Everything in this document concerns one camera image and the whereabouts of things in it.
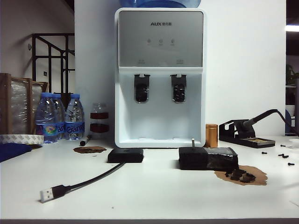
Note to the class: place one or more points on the clear water bottle blue cap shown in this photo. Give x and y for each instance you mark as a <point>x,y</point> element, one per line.
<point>74,116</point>
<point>46,112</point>
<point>60,112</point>

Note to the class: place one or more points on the blue round background object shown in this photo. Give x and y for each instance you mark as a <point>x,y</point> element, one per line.
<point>288,120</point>

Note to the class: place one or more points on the white AUX water dispenser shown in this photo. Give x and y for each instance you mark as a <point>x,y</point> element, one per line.
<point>161,46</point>

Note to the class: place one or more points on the silver USB flash drive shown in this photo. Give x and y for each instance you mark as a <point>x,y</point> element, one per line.
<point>193,142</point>

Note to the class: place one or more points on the wooden crate with plastic wrap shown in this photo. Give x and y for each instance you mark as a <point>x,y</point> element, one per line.
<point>19,105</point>

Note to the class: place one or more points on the gold metal cylinder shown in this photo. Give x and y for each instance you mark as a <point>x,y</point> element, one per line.
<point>211,135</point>

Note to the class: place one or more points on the black marker pen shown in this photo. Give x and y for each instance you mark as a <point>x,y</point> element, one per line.
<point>85,140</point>

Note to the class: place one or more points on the black stair railing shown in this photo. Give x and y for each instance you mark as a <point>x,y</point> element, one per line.
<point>34,58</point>

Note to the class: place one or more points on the blue cloth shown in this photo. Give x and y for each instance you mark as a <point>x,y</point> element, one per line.
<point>11,151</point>

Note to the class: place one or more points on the clear jar with red bands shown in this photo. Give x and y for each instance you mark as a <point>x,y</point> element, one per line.
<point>99,115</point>

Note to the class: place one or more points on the white double-sided tape roll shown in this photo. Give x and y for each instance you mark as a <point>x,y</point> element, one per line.
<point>21,139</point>

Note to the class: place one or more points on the black sponge block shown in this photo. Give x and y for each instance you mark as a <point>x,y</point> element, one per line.
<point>194,158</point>

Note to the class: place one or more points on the black soldering iron stand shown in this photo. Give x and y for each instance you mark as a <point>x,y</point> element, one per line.
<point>254,142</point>

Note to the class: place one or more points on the black USB hub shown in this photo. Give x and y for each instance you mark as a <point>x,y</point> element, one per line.
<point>126,156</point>

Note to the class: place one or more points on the brown paper with black pieces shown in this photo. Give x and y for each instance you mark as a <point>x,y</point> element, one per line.
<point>257,175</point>

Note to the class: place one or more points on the small round wall fixture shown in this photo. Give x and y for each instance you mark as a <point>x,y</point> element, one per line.
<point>29,47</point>

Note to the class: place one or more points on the black soldering iron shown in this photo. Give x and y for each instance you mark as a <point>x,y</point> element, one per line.
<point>257,117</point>

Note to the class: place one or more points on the black foam scrap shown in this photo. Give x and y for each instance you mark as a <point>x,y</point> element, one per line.
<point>247,178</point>
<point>227,174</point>
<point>236,175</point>

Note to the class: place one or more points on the ceiling light strip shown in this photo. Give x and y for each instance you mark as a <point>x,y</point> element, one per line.
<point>293,27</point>

